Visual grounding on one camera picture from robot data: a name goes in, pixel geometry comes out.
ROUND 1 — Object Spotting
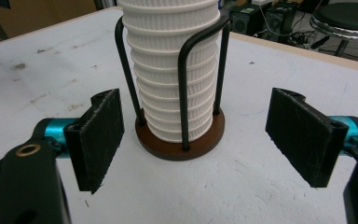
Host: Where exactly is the black round stool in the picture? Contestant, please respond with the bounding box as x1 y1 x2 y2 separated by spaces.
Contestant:
309 2 358 57

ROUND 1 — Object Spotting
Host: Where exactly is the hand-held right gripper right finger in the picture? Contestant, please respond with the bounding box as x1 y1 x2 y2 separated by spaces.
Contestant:
265 87 358 189

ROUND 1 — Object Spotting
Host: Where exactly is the black computer tower green label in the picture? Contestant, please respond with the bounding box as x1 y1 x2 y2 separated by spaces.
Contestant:
228 3 265 35

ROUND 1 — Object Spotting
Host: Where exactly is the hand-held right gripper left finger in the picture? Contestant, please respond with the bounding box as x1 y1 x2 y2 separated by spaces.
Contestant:
45 88 125 195

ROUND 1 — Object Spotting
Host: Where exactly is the white foam mat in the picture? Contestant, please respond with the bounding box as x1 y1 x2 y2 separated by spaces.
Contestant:
0 7 358 224

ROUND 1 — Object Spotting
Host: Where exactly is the black wire cup holder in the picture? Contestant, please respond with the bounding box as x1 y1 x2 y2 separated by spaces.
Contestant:
115 17 231 161

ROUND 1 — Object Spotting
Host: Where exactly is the stack of white paper cups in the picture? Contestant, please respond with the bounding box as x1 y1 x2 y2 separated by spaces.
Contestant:
117 0 222 144

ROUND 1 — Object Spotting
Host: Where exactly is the brown wooden cabinet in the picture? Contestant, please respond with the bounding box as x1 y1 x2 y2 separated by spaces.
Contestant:
0 0 98 39

